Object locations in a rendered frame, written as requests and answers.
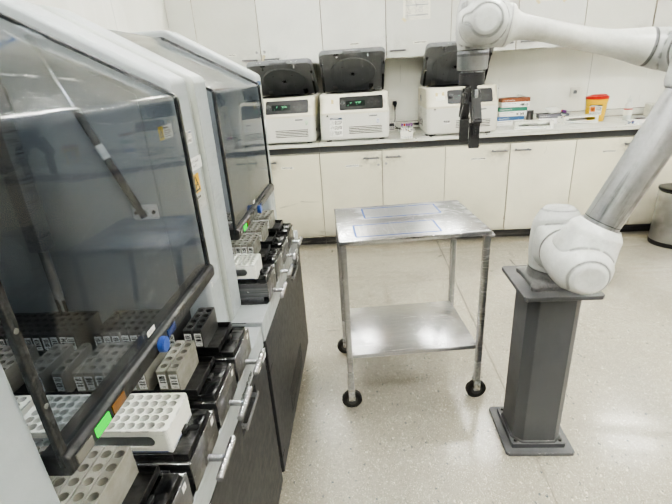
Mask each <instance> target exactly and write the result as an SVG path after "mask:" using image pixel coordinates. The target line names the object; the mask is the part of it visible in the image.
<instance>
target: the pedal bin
mask: <svg viewBox="0 0 672 504"><path fill-rule="evenodd" d="M658 188H659V190H658V194H657V199H656V203H655V208H654V212H653V216H652V221H651V225H650V230H649V234H648V239H647V240H648V242H650V243H651V244H653V245H656V246H659V247H663V248H668V249H672V183H664V184H660V185H659V186H658Z"/></svg>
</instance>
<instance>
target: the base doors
mask: <svg viewBox="0 0 672 504"><path fill-rule="evenodd" d="M633 138H634V136H630V137H612V138H593V139H577V140H559V141H541V142H524V143H511V144H510V143H504V144H485V145H479V148H470V149H469V148H468V145H466V146H447V147H446V150H445V147H430V148H412V149H394V150H382V151H360V152H340V153H320V158H319V154H304V155H286V156H270V162H271V163H274V162H276V164H271V171H272V179H273V184H274V196H275V204H276V213H277V220H283V223H291V225H292V224H293V231H294V230H297V231H298V238H300V237H301V236H302V237H303V238H312V237H325V236H326V237H335V236H336V226H335V215H334V209H341V208H354V207H368V206H381V205H395V204H408V203H422V202H435V201H449V200H458V201H459V202H460V203H461V204H463V205H464V206H465V207H466V208H467V209H468V210H469V211H471V212H472V213H473V214H474V215H475V216H476V217H477V218H479V219H480V220H481V221H482V222H483V223H484V224H485V225H487V226H488V227H489V228H490V229H491V230H503V229H504V230H507V229H529V228H531V226H532V222H533V220H534V218H535V216H536V215H537V213H538V212H539V210H540V209H541V208H543V207H544V206H545V205H548V204H569V205H573V206H574V207H575V208H576V209H578V210H579V211H580V213H581V215H585V213H586V211H587V210H588V208H589V207H590V205H591V204H592V202H593V200H594V199H595V197H596V196H597V194H598V193H599V191H600V189H601V188H602V186H603V185H604V183H605V182H606V180H607V179H608V177H609V175H610V174H611V172H612V171H613V169H614V168H615V166H616V164H617V163H618V161H619V160H620V158H621V157H622V155H623V154H624V152H625V150H626V149H627V147H628V146H629V145H625V144H624V143H631V141H632V139H633ZM527 148H529V149H532V150H531V151H515V149H527ZM505 149H506V150H508V152H491V151H492V150H494V151H500V150H505ZM602 150H616V152H605V153H602ZM398 155H400V156H401V157H397V158H385V157H386V156H398ZM364 157H366V158H374V157H379V159H363V158H364ZM482 157H486V160H471V158H482ZM385 162H387V165H385ZM378 163H379V164H380V165H379V166H377V164H378ZM356 164H359V167H346V166H345V165H356ZM320 165H321V171H320ZM281 167H293V168H294V169H281ZM382 167H383V191H382ZM444 174H445V180H444ZM507 177H508V178H507ZM321 179H322V184H321ZM664 183H672V156H671V157H670V159H669V160H668V162H667V163H666V165H665V166H664V168H663V169H662V170H661V172H660V173H659V175H658V176H657V178H656V179H655V181H654V182H653V183H652V185H651V186H650V188H649V189H648V191H647V192H646V194H645V195H644V197H643V198H642V199H641V201H640V202H639V204H638V205H637V207H636V208H635V210H634V211H633V212H632V214H631V215H630V217H629V218H628V220H627V221H626V223H625V224H649V223H651V221H652V216H653V212H654V208H655V203H656V199H657V194H658V190H659V188H658V186H659V185H660V184H664ZM322 192H323V197H322ZM505 200H506V201H505ZM323 205H324V210H323ZM504 211H505V212H504ZM324 219H325V223H324ZM503 222H504V223H503ZM325 232H326V235H325Z"/></svg>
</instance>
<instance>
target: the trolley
mask: <svg viewBox="0 0 672 504"><path fill-rule="evenodd" d="M334 215H335V226H336V241H337V257H338V272H339V287H340V302H341V317H342V332H343V335H342V339H340V340H339V341H338V344H337V346H338V350H339V351H340V352H342V353H347V369H348V390H347V391H346V392H344V394H343V396H342V401H343V403H344V405H345V406H347V407H351V408H353V407H357V406H358V405H360V404H361V402H362V395H361V393H360V392H359V391H358V390H355V386H354V371H353V359H355V358H368V357H380V356H392V355H404V354H416V353H429V352H441V351H453V350H465V349H475V358H474V373H473V375H472V380H470V381H469V382H468V383H467V384H466V386H465V390H466V392H467V394H468V395H469V396H471V397H479V396H481V395H482V394H483V393H484V392H485V390H486V386H485V384H484V382H483V381H482V380H481V379H480V374H481V361H482V348H483V335H484V322H485V309H486V297H487V284H488V271H489V258H490V245H491V237H494V236H495V233H494V232H493V231H492V230H491V229H490V228H489V227H488V226H487V225H485V224H484V223H483V222H482V221H481V220H480V219H479V218H477V217H476V216H475V215H474V214H473V213H472V212H471V211H469V210H468V209H467V208H466V207H465V206H464V205H463V204H461V203H460V202H459V201H458V200H449V201H435V202H422V203H408V204H395V205H381V206H368V207H354V208H341V209H334ZM474 236H482V237H483V244H482V258H481V273H480V287H479V301H478V315H477V330H476V342H475V341H474V339H473V337H472V336H471V334H470V332H469V331H468V329H467V327H466V326H465V324H464V322H463V321H462V319H461V317H460V316H459V314H458V313H457V311H456V309H455V308H454V287H455V266H456V244H457V238H461V237H474ZM448 238H451V240H450V265H449V290H448V301H438V302H425V303H413V304H400V305H387V306H375V307H362V308H350V302H349V284H348V267H347V249H346V246H356V245H369V244H382V243H396V242H409V241H422V240H435V239H448Z"/></svg>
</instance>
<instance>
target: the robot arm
mask: <svg viewBox="0 0 672 504"><path fill-rule="evenodd" d="M455 34H456V43H457V51H459V52H457V71H461V73H459V83H458V85H459V86H465V88H462V96H461V102H460V109H459V115H458V116H459V119H460V120H459V142H462V141H468V148H469V149H470V148H479V134H480V123H482V112H481V89H478V88H477V86H478V85H483V84H484V82H485V72H483V70H484V69H487V68H488V59H489V48H492V47H505V46H506V45H508V44H509V43H511V42H513V41H517V40H529V41H538V42H544V43H549V44H553V45H557V46H562V47H566V48H570V49H575V50H579V51H585V52H590V53H595V54H600V55H604V56H608V57H611V58H615V59H618V60H621V61H625V62H627V63H630V64H633V65H636V66H641V67H645V68H649V69H653V70H659V71H663V72H667V73H666V75H665V78H664V87H665V89H664V91H663V93H662V94H661V96H660V97H659V99H658V100H657V102H656V104H655V105H654V107H653V108H652V110H651V111H650V113H649V114H648V116H647V118H646V119H645V121H644V122H643V124H642V125H641V127H640V129H639V130H638V132H637V133H636V135H635V136H634V138H633V139H632V141H631V143H630V144H629V146H628V147H627V149H626V150H625V152H624V154H623V155H622V157H621V158H620V160H619V161H618V163H617V164H616V166H615V168H614V169H613V171H612V172H611V174H610V175H609V177H608V179H607V180H606V182H605V183H604V185H603V186H602V188H601V189H600V191H599V193H598V194H597V196H596V197H595V199H594V200H593V202H592V204H591V205H590V207H589V208H588V210H587V211H586V213H585V215H581V213H580V211H579V210H578V209H576V208H575V207H574V206H573V205H569V204H548V205H545V206H544V207H543V208H541V209H540V210H539V212H538V213H537V215H536V216H535V218H534V220H533V222H532V226H531V231H530V238H529V247H528V264H527V266H519V267H517V268H516V272H517V273H519V274H520V275H521V276H522V277H523V278H524V280H525V281H526V282H527V283H528V285H529V286H530V289H531V291H533V292H542V291H565V290H568V291H570V292H573V293H576V294H580V295H592V294H596V293H598V292H600V291H602V290H603V289H604V288H606V286H607V285H608V284H609V283H610V281H611V279H612V277H613V275H614V272H615V264H616V260H617V258H618V255H619V252H620V249H621V247H622V245H623V238H622V234H621V233H620V232H619V231H620V230H621V228H622V227H623V225H624V224H625V223H626V221H627V220H628V218H629V217H630V215H631V214H632V212H633V211H634V210H635V208H636V207H637V205H638V204H639V202H640V201H641V199H642V198H643V197H644V195H645V194H646V192H647V191H648V189H649V188H650V186H651V185H652V183H653V182H654V181H655V179H656V178H657V176H658V175H659V173H660V172H661V170H662V169H663V168H664V166H665V165H666V163H667V162H668V160H669V159H670V157H671V156H672V26H670V27H642V28H628V29H603V28H595V27H589V26H584V25H578V24H573V23H568V22H563V21H558V20H553V19H548V18H543V17H538V16H533V15H529V14H525V13H523V12H521V11H520V10H519V9H518V7H517V5H516V3H513V2H509V1H506V0H460V2H459V5H458V9H457V15H456V32H455ZM469 113H470V116H469ZM469 119H470V121H471V122H469ZM468 133H469V139H468Z"/></svg>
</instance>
